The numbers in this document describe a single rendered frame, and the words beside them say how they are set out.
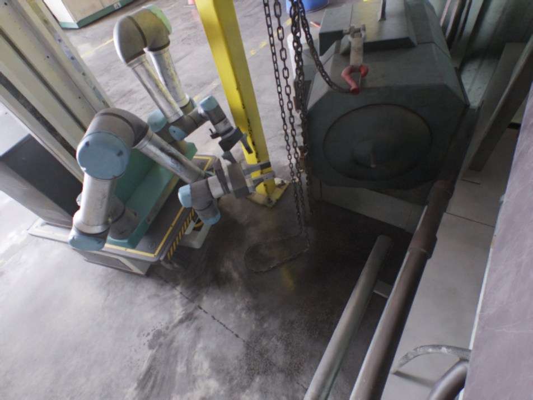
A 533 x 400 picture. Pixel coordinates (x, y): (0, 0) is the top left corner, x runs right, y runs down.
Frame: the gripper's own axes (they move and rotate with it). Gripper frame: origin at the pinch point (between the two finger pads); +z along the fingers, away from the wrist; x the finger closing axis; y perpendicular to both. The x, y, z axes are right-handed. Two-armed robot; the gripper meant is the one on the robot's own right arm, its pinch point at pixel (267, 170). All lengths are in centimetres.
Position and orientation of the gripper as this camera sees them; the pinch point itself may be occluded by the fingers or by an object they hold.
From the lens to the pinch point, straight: 93.4
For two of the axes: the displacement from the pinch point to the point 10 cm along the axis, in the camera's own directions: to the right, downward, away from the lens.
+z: 9.5, -3.1, 0.0
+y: 2.1, 6.4, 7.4
